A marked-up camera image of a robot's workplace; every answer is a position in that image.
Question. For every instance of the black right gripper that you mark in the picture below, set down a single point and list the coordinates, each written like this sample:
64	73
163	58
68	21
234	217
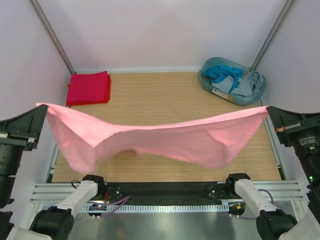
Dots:
281	119

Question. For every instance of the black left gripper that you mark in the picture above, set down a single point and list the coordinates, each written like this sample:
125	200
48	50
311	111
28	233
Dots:
27	124

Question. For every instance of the pink t shirt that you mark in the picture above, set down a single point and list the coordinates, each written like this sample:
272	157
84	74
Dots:
211	142

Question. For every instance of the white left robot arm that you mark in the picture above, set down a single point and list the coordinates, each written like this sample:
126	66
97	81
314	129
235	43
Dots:
57	221

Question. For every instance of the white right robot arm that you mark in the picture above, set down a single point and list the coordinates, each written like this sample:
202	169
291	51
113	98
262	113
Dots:
273	223

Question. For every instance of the grey blue t shirt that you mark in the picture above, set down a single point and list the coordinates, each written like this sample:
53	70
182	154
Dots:
249	86

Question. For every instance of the teal plastic bin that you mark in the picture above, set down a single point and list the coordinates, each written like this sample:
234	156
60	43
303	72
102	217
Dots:
205	83

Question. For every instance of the folded magenta t shirt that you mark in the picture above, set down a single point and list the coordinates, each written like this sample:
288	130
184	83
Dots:
86	87

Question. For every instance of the folded red t shirt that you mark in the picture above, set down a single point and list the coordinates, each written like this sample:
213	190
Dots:
108	87

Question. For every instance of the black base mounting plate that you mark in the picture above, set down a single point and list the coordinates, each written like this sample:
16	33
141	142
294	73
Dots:
170	193

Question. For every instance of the aluminium frame rail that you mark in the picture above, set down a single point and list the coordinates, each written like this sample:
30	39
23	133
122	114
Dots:
285	190

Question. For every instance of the right rear aluminium post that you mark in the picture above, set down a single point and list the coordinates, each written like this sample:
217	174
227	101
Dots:
279	21

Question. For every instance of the aluminium post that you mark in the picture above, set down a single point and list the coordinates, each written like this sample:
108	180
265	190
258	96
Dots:
51	33
279	21

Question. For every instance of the left rear aluminium post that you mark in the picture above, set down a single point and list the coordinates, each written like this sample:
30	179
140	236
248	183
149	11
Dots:
51	33

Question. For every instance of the white slotted cable duct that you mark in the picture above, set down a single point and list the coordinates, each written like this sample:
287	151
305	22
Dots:
148	209

